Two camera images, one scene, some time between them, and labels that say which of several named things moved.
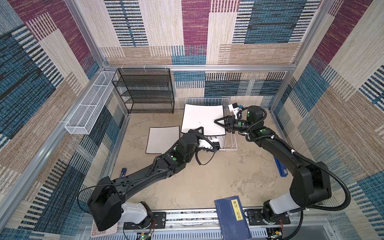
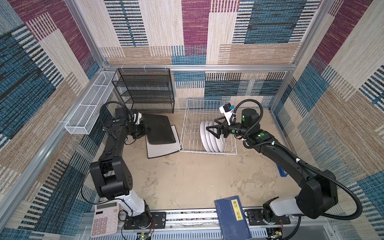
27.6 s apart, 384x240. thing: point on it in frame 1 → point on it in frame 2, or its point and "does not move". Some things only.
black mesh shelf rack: [145, 89] does not move
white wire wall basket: [80, 121] does not move
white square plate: [195, 116] → [156, 150]
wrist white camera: [203, 143] → [136, 117]
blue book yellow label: [232, 219] does not move
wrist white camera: [234, 108] → [226, 109]
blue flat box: [281, 168] does not move
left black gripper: [200, 134] → [144, 130]
